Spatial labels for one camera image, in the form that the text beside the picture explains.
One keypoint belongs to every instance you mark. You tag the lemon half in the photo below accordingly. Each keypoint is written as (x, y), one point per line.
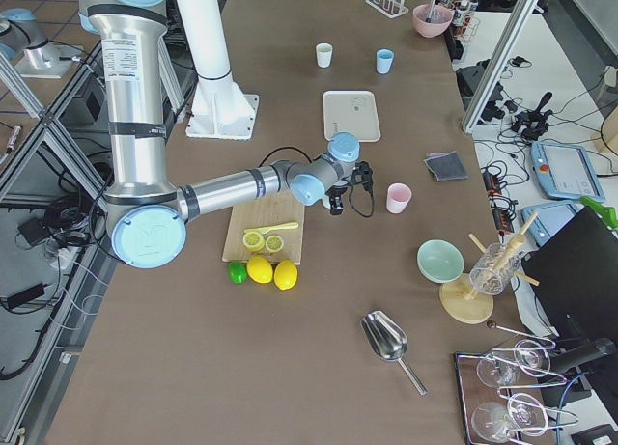
(253, 241)
(274, 244)

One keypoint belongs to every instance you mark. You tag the grey folded cloth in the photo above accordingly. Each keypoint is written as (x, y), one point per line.
(446, 166)

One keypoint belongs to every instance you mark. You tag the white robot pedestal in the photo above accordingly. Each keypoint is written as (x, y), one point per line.
(220, 109)

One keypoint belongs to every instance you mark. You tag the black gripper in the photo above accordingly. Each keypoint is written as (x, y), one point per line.
(334, 194)

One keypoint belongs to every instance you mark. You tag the light blue cup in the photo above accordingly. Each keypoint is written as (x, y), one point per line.
(384, 61)

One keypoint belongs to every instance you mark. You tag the green lime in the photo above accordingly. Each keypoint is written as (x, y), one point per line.
(237, 272)

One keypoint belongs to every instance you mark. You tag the yellow lemon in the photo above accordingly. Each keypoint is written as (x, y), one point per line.
(285, 275)
(259, 269)

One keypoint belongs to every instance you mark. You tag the lemon half left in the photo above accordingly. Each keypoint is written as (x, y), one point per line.
(253, 241)

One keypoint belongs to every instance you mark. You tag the black monitor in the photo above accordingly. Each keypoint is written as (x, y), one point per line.
(577, 270)

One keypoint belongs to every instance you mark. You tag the yellow lemon right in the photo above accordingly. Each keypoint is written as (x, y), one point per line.
(285, 275)

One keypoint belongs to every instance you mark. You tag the yellow plastic knife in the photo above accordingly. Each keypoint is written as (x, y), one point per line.
(271, 228)

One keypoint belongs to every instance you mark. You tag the pink cup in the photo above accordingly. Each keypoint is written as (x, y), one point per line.
(398, 197)

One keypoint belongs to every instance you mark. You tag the mint green bowl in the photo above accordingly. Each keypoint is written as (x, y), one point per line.
(440, 261)

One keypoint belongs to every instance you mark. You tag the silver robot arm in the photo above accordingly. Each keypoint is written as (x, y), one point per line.
(147, 214)

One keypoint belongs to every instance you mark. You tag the wine glass rack tray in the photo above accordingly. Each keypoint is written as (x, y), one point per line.
(500, 393)

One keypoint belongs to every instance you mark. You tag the clear glass on stand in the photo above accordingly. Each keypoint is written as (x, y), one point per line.
(487, 277)

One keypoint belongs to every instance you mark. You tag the lemon half right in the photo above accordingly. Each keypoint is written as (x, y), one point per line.
(274, 244)

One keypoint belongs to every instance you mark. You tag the cream rabbit tray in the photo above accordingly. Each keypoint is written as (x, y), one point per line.
(354, 112)

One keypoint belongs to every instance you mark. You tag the teach pendant tablet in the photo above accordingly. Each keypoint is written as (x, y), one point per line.
(565, 171)

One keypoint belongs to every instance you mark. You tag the cream white cup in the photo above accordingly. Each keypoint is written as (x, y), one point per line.
(324, 52)

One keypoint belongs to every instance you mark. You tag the yellow lemon left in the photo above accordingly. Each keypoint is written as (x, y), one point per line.
(259, 269)

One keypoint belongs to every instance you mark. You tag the metal scoop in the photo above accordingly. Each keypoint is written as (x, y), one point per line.
(389, 342)

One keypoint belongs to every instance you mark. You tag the wooden cup tree stand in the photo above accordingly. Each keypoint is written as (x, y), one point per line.
(462, 302)

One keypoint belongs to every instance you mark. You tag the pink mixing bowl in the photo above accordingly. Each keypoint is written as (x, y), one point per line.
(430, 26)

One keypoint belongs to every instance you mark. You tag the aluminium frame post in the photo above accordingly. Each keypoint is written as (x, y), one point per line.
(509, 36)

